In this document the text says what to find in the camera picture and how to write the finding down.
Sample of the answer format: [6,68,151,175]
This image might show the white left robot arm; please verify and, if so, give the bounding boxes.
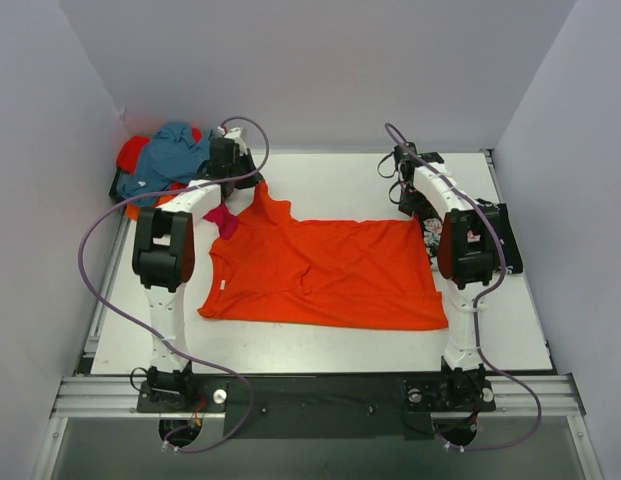
[132,127,263,373]

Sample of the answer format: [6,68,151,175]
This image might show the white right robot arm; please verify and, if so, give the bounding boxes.
[385,141,506,371]

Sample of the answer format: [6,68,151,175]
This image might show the black floral t-shirt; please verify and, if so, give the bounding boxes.
[415,197,524,274]

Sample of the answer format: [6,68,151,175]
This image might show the blue t-shirt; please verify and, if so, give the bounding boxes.
[116,121,219,209]

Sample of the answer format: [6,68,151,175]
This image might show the pink t-shirt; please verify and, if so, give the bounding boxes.
[203,203,239,240]

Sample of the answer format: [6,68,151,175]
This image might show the red t-shirt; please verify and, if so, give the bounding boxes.
[114,127,201,199]

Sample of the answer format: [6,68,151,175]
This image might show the light orange t-shirt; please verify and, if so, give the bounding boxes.
[125,195,174,221]

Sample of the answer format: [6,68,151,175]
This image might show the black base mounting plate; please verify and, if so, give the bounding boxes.
[137,372,496,440]

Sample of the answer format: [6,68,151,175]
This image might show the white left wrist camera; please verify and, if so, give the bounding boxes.
[211,125,245,144]

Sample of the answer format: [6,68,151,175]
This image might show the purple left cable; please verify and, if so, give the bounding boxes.
[77,117,271,455]

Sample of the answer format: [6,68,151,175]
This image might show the aluminium front rail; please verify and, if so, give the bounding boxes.
[51,375,586,419]

